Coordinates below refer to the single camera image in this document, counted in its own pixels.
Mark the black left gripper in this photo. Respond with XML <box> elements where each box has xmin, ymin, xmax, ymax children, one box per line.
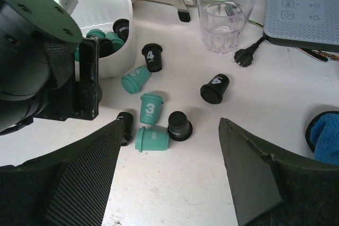
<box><xmin>36</xmin><ymin>39</ymin><xmax>102</xmax><ymax>121</ymax></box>

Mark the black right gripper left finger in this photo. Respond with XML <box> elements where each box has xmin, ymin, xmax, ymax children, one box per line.
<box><xmin>1</xmin><ymin>120</ymin><xmax>124</xmax><ymax>225</ymax></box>

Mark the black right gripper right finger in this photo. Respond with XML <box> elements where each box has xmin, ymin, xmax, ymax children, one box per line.
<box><xmin>219</xmin><ymin>118</ymin><xmax>338</xmax><ymax>225</ymax></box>

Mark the white rectangular storage basket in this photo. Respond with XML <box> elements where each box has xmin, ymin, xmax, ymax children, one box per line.
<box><xmin>71</xmin><ymin>0</ymin><xmax>137</xmax><ymax>79</ymax></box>

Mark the clear drinking glass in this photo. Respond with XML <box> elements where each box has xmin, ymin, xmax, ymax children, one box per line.
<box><xmin>197</xmin><ymin>0</ymin><xmax>256</xmax><ymax>54</ymax></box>

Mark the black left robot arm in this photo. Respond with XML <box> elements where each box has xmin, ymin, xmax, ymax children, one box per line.
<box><xmin>1</xmin><ymin>0</ymin><xmax>102</xmax><ymax>135</ymax></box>

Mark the black capsule middle four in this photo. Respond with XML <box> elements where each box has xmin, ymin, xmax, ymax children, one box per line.
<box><xmin>116</xmin><ymin>112</ymin><xmax>134</xmax><ymax>147</ymax></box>

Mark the teal capsule number three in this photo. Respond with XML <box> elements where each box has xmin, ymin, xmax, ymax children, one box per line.
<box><xmin>121</xmin><ymin>66</ymin><xmax>151</xmax><ymax>94</ymax></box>

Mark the teal capsule upright three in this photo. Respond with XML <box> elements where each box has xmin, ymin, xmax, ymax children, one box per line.
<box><xmin>139</xmin><ymin>93</ymin><xmax>164</xmax><ymax>125</ymax></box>

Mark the teal capsule lying text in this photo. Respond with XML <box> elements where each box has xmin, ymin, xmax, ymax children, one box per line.
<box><xmin>135</xmin><ymin>126</ymin><xmax>170</xmax><ymax>152</ymax></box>

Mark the blue cloth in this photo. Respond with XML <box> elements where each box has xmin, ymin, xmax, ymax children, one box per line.
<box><xmin>305</xmin><ymin>111</ymin><xmax>338</xmax><ymax>166</ymax></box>

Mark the black capsule upright four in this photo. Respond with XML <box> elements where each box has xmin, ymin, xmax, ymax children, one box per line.
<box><xmin>141</xmin><ymin>43</ymin><xmax>163</xmax><ymax>73</ymax></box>

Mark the black capsule centre left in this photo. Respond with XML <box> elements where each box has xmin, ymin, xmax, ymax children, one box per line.
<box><xmin>167</xmin><ymin>111</ymin><xmax>193</xmax><ymax>142</ymax></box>

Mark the black capsule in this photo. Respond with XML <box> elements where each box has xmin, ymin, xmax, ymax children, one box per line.
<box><xmin>200</xmin><ymin>74</ymin><xmax>230</xmax><ymax>104</ymax></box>
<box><xmin>167</xmin><ymin>111</ymin><xmax>193</xmax><ymax>142</ymax></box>

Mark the black capsule far right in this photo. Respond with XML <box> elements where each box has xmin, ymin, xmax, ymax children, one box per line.
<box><xmin>200</xmin><ymin>74</ymin><xmax>230</xmax><ymax>104</ymax></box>

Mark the black power plug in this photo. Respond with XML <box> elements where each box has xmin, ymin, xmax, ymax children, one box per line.
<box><xmin>234</xmin><ymin>37</ymin><xmax>264</xmax><ymax>68</ymax></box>

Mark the grey digital scale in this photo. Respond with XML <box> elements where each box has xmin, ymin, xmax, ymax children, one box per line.
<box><xmin>263</xmin><ymin>0</ymin><xmax>338</xmax><ymax>52</ymax></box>

